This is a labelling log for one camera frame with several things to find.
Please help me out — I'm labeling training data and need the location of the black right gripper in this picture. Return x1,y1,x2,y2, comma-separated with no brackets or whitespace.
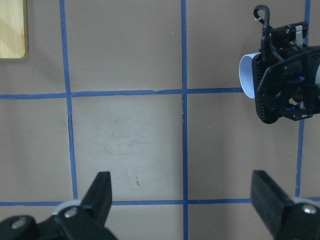
260,21,309,62

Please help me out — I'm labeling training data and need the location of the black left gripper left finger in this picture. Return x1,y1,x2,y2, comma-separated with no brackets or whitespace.
0,171,116,240

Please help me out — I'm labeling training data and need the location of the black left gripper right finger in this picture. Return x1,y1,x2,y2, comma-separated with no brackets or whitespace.
251,170,320,240

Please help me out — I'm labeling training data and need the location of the white paper cup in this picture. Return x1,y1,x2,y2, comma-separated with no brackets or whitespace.
238,52,260,99

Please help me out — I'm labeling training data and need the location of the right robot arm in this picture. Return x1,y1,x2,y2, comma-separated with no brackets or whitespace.
258,20,320,90

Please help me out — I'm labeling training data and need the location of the wooden cup rack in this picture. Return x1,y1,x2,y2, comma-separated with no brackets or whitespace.
0,0,29,59

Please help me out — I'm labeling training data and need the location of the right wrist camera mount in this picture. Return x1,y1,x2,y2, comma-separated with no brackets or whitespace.
251,46,320,124

